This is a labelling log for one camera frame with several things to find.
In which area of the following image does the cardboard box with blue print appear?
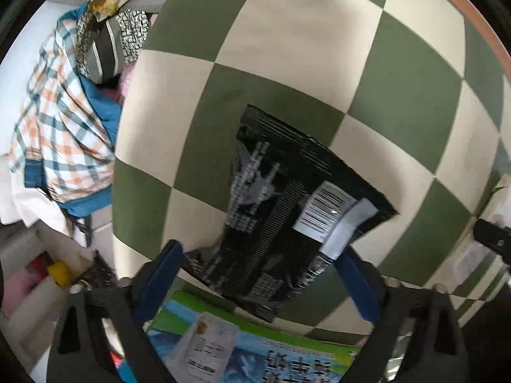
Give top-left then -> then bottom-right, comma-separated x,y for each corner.
116,289 -> 360,383

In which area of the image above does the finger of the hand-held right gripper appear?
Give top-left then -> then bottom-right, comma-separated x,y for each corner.
473,219 -> 511,266

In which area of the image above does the black white patterned cloth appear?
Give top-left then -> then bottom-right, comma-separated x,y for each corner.
76,8 -> 150,85

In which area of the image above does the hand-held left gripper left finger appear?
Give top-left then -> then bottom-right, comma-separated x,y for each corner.
46,239 -> 185,383

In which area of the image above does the pink fabric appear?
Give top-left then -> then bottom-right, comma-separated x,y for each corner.
119,66 -> 133,98

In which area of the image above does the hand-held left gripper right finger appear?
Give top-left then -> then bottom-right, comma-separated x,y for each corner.
333,245 -> 469,383

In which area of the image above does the plaid blanket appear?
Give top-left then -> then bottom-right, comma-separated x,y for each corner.
9,2 -> 120,218

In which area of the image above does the yellow roll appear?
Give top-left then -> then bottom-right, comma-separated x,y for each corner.
48,261 -> 72,287

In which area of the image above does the black snack packet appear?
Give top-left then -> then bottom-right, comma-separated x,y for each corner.
184,104 -> 400,324

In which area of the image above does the green white checkered tablecloth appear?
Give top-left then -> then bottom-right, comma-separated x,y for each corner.
112,0 -> 511,348

